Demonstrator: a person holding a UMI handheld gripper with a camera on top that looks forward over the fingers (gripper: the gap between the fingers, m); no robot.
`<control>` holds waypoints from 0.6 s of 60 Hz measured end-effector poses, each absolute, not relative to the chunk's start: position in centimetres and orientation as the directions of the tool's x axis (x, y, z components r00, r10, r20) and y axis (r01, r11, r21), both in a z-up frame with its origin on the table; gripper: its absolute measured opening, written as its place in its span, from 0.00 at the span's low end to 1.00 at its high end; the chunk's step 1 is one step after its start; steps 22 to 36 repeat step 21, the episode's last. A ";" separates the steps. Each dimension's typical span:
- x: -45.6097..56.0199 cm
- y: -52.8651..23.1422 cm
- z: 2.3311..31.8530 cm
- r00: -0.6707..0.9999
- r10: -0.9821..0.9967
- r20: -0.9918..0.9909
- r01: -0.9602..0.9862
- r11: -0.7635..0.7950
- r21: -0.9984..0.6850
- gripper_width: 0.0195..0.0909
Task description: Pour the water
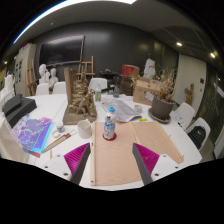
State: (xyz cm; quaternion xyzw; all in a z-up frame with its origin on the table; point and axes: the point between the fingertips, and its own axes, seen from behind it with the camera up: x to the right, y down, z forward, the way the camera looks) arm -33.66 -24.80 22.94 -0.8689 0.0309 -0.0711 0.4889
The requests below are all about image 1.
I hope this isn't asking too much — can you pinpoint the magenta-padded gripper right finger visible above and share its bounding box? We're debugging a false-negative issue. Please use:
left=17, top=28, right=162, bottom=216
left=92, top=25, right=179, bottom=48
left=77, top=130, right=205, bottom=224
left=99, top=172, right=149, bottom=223
left=131, top=142, right=183, bottom=186

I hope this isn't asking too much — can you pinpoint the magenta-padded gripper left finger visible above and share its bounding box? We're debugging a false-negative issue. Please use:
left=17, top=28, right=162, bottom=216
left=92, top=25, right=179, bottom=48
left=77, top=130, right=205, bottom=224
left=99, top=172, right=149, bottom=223
left=43, top=142, right=92, bottom=186

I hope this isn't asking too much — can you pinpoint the white blue-capped drink bottle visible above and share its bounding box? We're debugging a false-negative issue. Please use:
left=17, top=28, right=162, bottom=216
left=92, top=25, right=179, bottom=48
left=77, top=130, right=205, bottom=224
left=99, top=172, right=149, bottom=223
left=103, top=106, right=118, bottom=141

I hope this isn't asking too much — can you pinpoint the wooden stick with red stripe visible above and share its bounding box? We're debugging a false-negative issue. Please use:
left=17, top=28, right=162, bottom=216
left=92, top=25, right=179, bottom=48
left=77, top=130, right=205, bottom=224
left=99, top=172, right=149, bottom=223
left=41, top=130, right=73, bottom=154

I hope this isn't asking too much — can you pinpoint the white ceramic cup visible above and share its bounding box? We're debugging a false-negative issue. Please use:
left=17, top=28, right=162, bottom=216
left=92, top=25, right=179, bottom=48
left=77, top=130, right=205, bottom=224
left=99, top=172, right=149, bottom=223
left=76, top=118, right=93, bottom=140

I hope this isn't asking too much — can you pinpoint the grey plant saucer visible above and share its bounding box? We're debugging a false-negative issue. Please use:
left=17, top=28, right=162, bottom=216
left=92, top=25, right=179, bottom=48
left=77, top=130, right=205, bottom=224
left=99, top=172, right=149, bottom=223
left=147, top=107, right=173, bottom=125

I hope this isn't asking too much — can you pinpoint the iridescent purple sheet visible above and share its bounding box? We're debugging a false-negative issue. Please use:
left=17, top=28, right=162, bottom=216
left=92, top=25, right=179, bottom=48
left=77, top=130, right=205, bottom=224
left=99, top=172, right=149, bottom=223
left=11, top=113, right=55, bottom=158

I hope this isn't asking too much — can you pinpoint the small pale glass cup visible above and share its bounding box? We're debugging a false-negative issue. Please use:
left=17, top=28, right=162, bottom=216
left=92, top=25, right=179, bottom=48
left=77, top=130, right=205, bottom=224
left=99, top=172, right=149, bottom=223
left=133, top=104, right=144, bottom=114

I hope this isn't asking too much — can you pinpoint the black backpack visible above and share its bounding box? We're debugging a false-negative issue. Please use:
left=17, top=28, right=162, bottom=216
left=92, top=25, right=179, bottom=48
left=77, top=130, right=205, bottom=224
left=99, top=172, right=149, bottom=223
left=187, top=125, right=207, bottom=150

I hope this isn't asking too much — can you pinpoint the grey printed newspaper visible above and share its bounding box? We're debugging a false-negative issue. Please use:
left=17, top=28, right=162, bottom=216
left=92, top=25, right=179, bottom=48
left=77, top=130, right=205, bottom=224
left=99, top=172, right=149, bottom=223
left=99, top=98, right=143, bottom=123

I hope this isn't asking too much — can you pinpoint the white plastic chair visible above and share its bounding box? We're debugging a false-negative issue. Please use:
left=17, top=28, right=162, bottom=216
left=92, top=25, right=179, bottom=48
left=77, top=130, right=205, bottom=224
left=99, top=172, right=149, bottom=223
left=35, top=82, right=50, bottom=97
left=173, top=101, right=197, bottom=131
left=185, top=117, right=212, bottom=152
left=88, top=77, right=108, bottom=92
left=52, top=81, right=67, bottom=95

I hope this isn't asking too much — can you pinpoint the brown cardboard box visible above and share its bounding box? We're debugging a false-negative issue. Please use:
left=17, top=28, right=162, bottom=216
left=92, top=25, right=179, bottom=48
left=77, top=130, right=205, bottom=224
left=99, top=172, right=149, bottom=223
left=132, top=77, right=161, bottom=107

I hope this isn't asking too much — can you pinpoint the cream canvas panel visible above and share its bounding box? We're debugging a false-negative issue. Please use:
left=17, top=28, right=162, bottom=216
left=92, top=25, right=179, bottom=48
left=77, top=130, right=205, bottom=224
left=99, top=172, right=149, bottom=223
left=0, top=114, right=27, bottom=164

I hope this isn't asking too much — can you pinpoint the green-labelled spray bottle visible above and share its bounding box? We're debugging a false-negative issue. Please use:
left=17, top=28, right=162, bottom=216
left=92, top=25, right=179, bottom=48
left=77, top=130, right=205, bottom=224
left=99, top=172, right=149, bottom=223
left=94, top=82, right=102, bottom=102

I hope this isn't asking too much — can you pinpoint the black foam block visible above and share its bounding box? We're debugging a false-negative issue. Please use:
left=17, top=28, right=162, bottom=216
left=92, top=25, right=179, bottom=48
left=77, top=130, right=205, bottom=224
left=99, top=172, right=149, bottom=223
left=2, top=93, right=23, bottom=116
left=6, top=97, right=38, bottom=128

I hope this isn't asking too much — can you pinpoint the wooden figure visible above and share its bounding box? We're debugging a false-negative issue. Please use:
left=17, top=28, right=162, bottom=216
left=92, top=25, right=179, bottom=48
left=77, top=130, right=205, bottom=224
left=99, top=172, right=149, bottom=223
left=184, top=83, right=195, bottom=106

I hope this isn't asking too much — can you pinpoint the white plaster bust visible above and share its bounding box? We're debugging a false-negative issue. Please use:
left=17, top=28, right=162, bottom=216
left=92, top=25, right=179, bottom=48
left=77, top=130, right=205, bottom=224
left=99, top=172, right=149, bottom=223
left=49, top=67, right=59, bottom=88
left=38, top=63, right=50, bottom=84

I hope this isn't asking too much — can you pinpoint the wooden easel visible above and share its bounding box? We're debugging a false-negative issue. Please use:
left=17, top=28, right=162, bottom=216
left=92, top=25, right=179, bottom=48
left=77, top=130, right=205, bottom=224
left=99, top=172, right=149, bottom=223
left=77, top=55, right=96, bottom=81
left=25, top=59, right=37, bottom=96

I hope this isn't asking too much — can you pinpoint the red box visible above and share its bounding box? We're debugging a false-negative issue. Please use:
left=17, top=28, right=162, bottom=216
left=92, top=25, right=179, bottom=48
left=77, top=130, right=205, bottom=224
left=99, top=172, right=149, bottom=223
left=120, top=64, right=140, bottom=79

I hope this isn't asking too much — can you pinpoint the white plaster statue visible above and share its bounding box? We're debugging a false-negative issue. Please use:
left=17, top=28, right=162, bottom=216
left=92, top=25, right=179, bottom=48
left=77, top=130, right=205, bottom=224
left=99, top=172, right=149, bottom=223
left=143, top=58, right=157, bottom=79

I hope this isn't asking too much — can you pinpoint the white cabinet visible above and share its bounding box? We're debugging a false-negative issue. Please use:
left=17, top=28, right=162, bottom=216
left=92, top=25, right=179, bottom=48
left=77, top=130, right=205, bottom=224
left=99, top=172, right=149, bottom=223
left=13, top=43, right=37, bottom=98

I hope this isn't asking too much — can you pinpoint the long ceiling light panel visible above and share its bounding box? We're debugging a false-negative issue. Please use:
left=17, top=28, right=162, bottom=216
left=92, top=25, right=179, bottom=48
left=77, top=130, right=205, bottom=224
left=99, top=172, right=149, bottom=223
left=13, top=0, right=138, bottom=44

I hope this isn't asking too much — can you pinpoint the black wall screen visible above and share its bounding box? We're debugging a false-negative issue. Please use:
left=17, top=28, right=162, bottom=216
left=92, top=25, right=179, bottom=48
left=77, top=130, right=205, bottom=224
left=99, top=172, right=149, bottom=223
left=38, top=34, right=86, bottom=67

